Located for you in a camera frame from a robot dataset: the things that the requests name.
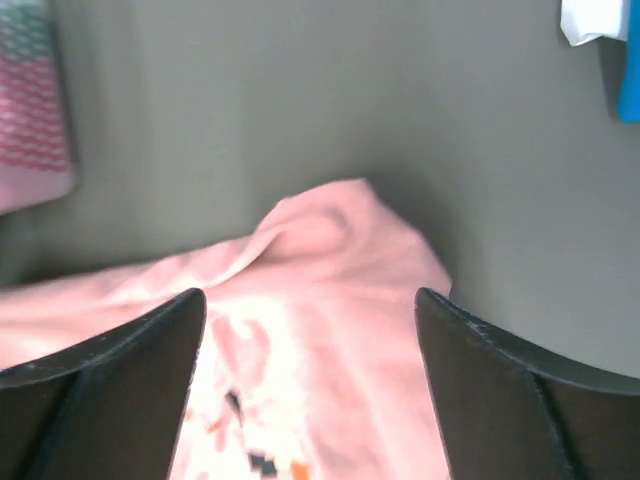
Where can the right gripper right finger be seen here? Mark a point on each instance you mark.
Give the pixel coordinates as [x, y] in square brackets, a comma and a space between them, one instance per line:
[510, 409]

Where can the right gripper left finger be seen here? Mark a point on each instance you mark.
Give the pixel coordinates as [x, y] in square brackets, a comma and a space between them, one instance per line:
[110, 407]

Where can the pink t shirt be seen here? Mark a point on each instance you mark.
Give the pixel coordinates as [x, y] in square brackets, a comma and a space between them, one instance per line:
[309, 357]

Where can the white plastic laundry basket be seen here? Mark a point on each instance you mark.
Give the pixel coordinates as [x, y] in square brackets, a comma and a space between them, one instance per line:
[37, 157]

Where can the blue folded t shirt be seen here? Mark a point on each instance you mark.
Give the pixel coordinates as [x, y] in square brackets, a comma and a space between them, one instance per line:
[628, 98]

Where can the white folded t shirt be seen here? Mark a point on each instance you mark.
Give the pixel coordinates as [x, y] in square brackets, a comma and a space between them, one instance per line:
[583, 21]

